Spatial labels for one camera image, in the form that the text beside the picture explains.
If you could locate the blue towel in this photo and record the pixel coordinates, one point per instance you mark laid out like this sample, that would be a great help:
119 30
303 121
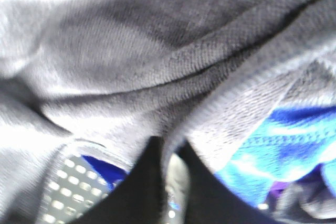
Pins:
248 152

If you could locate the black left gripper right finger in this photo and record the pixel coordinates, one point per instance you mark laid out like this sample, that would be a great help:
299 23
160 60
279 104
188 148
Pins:
209 201

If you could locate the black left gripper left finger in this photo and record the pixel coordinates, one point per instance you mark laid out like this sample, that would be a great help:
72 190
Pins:
139 198

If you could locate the purple towel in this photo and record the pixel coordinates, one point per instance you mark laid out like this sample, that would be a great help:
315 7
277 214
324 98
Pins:
278 190

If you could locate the dark grey towel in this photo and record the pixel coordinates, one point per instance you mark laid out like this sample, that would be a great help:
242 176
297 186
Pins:
118 72

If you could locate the grey perforated plastic laundry basket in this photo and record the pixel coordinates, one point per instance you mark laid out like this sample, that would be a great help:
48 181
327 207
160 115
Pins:
82 174

